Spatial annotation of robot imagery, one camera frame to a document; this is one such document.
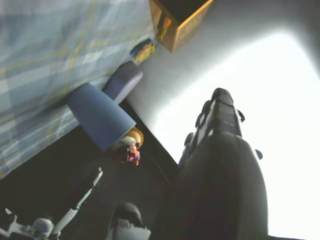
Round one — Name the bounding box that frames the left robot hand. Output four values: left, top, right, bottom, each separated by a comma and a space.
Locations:
107, 87, 270, 240

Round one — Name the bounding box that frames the chocolate toy cupcake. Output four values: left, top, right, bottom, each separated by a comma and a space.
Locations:
109, 126, 145, 166

